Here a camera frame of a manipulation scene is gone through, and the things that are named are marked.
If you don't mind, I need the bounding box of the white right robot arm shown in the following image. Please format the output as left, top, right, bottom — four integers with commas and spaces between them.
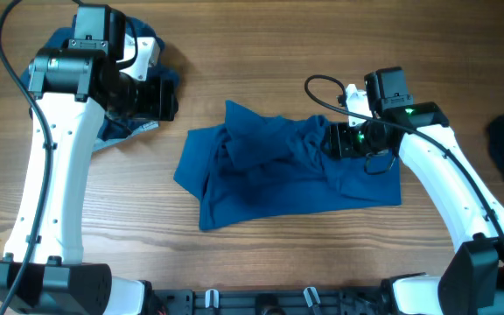
323, 66, 504, 314

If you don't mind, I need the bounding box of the teal blue t-shirt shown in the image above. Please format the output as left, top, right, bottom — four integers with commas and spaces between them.
174, 101, 402, 231

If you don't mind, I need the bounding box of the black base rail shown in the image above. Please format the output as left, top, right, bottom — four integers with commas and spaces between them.
154, 287, 391, 315

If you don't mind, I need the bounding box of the folded light grey garment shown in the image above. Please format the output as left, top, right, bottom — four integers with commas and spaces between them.
93, 119, 159, 152

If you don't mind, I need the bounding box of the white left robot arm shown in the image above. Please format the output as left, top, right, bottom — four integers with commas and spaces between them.
0, 3, 179, 314

